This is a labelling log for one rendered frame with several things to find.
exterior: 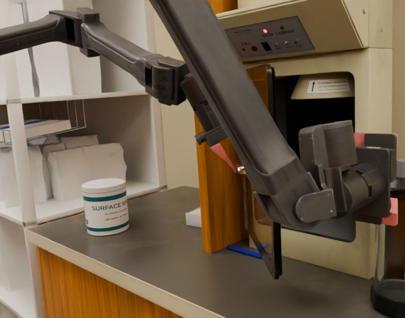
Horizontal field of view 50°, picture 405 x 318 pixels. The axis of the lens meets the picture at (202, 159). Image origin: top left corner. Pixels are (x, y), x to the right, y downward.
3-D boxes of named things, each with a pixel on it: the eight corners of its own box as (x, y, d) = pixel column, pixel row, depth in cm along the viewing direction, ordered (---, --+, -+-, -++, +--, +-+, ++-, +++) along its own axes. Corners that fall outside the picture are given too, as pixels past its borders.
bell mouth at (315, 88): (315, 95, 113) (315, 74, 112) (383, 93, 100) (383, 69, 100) (275, 100, 101) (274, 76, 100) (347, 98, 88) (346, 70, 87)
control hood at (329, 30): (239, 62, 105) (237, 19, 103) (369, 47, 82) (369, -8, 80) (206, 62, 97) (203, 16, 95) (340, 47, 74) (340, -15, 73)
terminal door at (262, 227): (250, 229, 110) (242, 70, 104) (279, 282, 80) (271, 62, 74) (246, 230, 110) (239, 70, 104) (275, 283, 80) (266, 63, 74)
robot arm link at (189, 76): (171, 82, 82) (192, 70, 79) (190, 72, 87) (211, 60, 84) (188, 114, 83) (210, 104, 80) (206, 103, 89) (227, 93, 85)
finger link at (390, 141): (415, 127, 68) (391, 135, 62) (414, 172, 69) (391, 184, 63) (373, 127, 73) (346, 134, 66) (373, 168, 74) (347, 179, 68)
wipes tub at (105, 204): (114, 220, 144) (110, 176, 141) (137, 227, 135) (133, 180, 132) (79, 231, 135) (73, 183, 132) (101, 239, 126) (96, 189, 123)
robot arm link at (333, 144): (267, 216, 61) (298, 225, 53) (254, 135, 61) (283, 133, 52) (339, 199, 65) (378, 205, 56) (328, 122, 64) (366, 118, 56)
